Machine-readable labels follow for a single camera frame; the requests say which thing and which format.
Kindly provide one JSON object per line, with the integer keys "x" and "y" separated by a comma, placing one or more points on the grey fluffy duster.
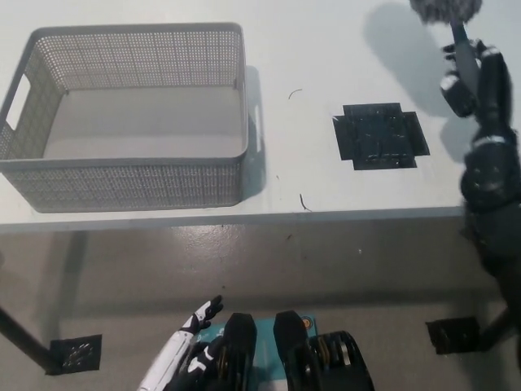
{"x": 445, "y": 10}

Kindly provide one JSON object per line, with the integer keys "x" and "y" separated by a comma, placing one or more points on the black tape patch on desk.
{"x": 378, "y": 136}

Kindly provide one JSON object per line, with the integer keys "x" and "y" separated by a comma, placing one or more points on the black right hand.
{"x": 494, "y": 93}

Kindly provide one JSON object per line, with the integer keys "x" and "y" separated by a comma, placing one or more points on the grey perforated plastic basket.
{"x": 122, "y": 183}

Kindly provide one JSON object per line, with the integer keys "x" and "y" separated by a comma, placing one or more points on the white and black left hand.
{"x": 175, "y": 358}

